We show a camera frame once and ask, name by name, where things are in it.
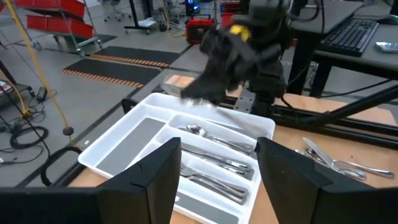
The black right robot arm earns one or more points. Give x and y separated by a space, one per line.
267 81

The silver fork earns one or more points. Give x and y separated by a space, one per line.
354 174
224 193
186 172

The silver flat device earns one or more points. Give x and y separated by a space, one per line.
387 47

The black orange-edged floor mat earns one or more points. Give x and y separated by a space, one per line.
140 56
115 71

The silver spoon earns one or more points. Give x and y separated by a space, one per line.
379 171
190 128
203 133

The computer with blue light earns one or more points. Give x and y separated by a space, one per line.
192 7

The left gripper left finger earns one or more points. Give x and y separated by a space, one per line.
140 193

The red bin cart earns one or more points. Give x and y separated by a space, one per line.
59 26

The red toolbox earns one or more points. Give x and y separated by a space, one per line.
199 31

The black power adapter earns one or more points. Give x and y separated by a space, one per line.
41 93

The black keyboard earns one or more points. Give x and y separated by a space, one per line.
348 37

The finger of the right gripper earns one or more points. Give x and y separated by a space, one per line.
205 91

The grey desk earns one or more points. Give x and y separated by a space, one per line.
385 62

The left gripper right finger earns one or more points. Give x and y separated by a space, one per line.
295 193

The black stand base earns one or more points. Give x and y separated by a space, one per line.
135 15

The white cutlery tray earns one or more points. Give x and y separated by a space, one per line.
161 104

